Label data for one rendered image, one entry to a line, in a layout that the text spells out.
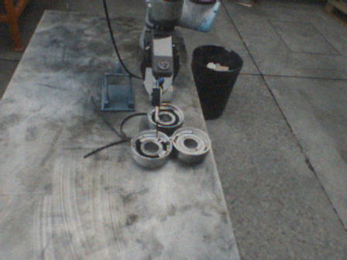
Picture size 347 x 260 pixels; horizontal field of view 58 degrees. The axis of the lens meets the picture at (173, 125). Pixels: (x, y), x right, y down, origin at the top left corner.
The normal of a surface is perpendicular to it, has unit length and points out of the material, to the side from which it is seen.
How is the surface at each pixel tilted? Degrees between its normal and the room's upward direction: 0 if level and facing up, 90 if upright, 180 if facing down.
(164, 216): 0
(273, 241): 0
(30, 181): 0
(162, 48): 31
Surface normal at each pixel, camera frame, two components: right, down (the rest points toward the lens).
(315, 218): 0.13, -0.74
